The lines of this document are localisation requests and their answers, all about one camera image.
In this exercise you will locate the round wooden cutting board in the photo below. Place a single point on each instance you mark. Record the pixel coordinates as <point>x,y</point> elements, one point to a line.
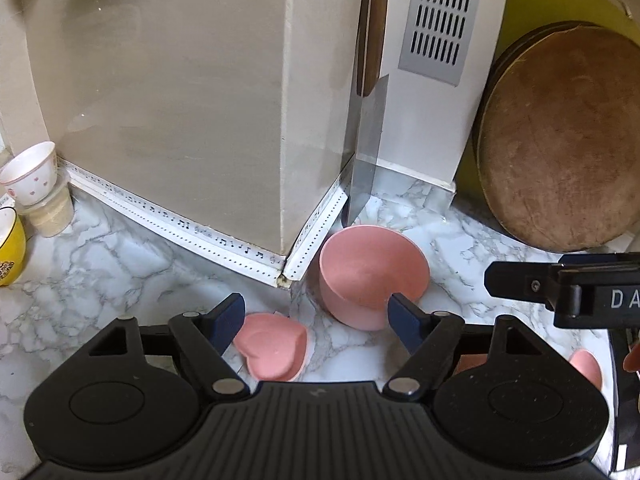
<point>566,231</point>

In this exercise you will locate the cleaver with wooden handle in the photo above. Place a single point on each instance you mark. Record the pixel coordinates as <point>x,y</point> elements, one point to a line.
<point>366,108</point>

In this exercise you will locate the pink bear-shaped divided plate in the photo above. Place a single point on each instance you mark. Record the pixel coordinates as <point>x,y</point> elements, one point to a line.
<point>581,359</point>

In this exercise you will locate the large pink bowl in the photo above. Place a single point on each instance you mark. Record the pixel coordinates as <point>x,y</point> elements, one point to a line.
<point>360,267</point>

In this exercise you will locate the person's right hand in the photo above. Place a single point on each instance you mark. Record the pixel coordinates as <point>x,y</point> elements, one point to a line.
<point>632,362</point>

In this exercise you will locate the grey vent grille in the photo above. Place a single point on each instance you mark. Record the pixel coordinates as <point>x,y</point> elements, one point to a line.
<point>437,38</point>

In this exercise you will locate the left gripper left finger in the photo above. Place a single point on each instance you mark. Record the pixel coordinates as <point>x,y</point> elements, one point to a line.
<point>201,341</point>

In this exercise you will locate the yellow floral bowl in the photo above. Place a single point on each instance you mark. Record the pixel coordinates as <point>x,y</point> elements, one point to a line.
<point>13,246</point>

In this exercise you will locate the white bowl pink hearts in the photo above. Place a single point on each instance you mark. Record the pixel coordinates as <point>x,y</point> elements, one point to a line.
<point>30,176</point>

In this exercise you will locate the clear plastic container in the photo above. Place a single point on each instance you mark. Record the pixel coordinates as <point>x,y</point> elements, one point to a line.
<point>53,214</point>

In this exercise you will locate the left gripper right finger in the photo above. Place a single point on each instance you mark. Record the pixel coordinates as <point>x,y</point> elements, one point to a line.
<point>431,340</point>

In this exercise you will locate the yellow plastic cutting board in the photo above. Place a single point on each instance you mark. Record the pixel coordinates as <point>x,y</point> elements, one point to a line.
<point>558,118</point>

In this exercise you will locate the pink heart-shaped dish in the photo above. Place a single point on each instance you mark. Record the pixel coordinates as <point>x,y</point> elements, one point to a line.
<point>273,346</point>

